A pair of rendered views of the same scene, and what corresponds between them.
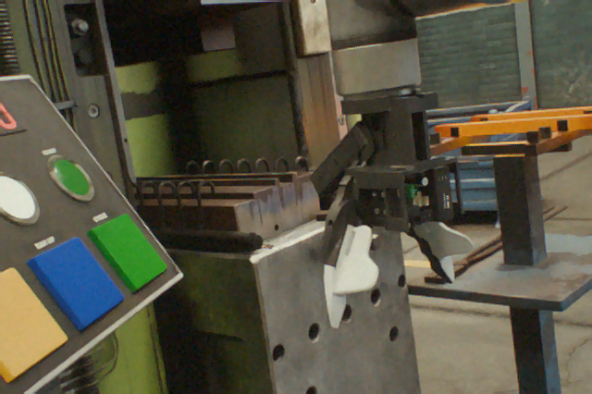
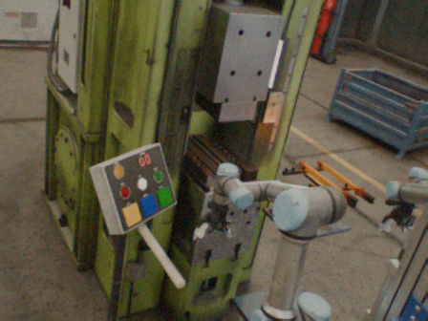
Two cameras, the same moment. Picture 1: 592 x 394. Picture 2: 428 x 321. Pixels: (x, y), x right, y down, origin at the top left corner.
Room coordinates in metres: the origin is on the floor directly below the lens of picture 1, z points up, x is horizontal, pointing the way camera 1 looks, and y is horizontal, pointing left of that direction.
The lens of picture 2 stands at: (-0.89, -0.40, 2.10)
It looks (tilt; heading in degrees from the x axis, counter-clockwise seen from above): 27 degrees down; 13
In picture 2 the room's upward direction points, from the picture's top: 11 degrees clockwise
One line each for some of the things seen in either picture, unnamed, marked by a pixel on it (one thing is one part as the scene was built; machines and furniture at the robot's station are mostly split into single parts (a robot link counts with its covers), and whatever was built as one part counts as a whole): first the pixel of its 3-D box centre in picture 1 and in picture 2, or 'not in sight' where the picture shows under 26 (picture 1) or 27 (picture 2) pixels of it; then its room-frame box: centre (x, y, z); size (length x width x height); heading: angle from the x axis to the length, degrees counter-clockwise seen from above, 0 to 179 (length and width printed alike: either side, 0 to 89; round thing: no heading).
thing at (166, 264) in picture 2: not in sight; (160, 255); (0.87, 0.18, 0.62); 0.44 x 0.05 x 0.05; 49
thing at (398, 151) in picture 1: (393, 161); (219, 214); (0.68, -0.09, 1.07); 0.09 x 0.08 x 0.12; 35
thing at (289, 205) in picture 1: (189, 204); (203, 158); (1.33, 0.18, 0.96); 0.42 x 0.20 x 0.09; 49
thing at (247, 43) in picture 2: not in sight; (232, 46); (1.36, 0.15, 1.56); 0.42 x 0.39 x 0.40; 49
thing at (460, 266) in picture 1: (504, 239); not in sight; (1.61, -0.43, 0.74); 0.60 x 0.04 x 0.01; 139
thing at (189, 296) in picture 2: not in sight; (190, 261); (1.38, 0.15, 0.23); 0.55 x 0.37 x 0.47; 49
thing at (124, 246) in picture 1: (126, 253); (163, 197); (0.78, 0.18, 1.01); 0.07 x 0.05 x 0.07; 164
